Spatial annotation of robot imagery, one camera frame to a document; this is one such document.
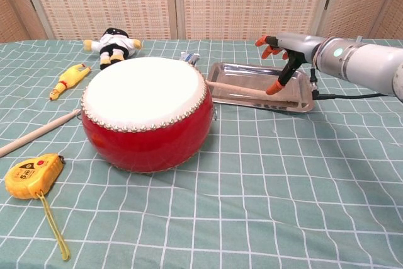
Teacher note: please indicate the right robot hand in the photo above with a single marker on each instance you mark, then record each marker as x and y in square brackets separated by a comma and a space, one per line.
[299, 47]

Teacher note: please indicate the wooden drumstick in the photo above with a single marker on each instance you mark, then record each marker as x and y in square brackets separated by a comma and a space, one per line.
[236, 88]
[37, 132]

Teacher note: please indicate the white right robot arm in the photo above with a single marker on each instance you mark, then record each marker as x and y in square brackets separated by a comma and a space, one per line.
[362, 61]

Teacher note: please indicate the green grid-patterned table cloth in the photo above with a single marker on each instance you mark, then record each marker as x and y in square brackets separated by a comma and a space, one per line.
[252, 203]

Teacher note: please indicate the red and white drum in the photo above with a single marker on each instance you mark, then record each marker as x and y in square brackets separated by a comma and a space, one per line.
[148, 136]

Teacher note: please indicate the stainless steel tray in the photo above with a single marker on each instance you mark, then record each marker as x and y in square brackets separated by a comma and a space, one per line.
[248, 72]

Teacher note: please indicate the bamboo folding screen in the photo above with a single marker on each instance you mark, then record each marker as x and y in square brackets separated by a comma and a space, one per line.
[220, 1]

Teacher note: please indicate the white blue toothpaste tube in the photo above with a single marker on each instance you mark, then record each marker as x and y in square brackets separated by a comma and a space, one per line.
[190, 57]

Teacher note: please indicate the black and white plush doll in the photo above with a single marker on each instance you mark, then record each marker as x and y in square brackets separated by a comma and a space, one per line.
[113, 43]

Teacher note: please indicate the yellow rubber chicken toy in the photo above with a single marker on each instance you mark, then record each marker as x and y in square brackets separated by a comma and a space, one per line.
[70, 77]

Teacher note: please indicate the yellow tape measure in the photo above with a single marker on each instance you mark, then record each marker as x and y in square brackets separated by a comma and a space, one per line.
[28, 174]

